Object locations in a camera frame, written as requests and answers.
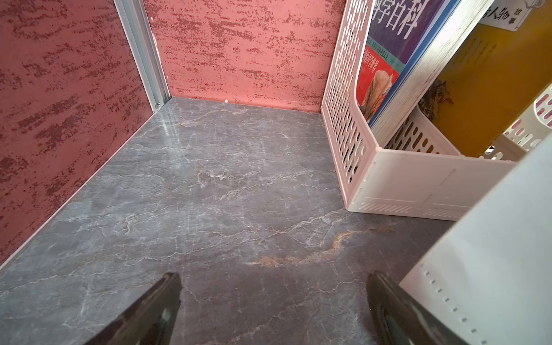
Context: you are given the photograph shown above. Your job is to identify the purple science book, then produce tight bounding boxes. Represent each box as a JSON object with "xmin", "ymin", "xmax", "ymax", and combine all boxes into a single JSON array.
[{"xmin": 356, "ymin": 0, "xmax": 462, "ymax": 126}]

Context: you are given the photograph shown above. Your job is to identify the white plastic file organizer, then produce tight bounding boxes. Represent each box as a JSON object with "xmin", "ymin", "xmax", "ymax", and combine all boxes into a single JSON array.
[{"xmin": 321, "ymin": 1, "xmax": 551, "ymax": 221}]

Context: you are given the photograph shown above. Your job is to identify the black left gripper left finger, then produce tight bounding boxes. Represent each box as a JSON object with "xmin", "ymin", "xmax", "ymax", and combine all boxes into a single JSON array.
[{"xmin": 86, "ymin": 273, "xmax": 183, "ymax": 344}]

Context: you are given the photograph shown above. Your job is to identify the white insulated delivery bag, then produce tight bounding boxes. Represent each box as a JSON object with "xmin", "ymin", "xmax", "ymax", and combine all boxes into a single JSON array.
[{"xmin": 400, "ymin": 139, "xmax": 551, "ymax": 344}]

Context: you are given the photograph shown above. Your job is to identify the yellow story book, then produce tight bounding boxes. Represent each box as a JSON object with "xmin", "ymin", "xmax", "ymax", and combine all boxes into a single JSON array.
[{"xmin": 418, "ymin": 1, "xmax": 551, "ymax": 158}]

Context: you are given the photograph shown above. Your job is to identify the left aluminium corner post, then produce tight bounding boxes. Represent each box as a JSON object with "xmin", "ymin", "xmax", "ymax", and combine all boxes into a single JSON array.
[{"xmin": 114, "ymin": 0, "xmax": 171, "ymax": 114}]

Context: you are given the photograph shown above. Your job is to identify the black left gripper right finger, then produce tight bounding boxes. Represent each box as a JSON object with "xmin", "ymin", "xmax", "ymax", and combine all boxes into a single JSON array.
[{"xmin": 367, "ymin": 270, "xmax": 466, "ymax": 344}]

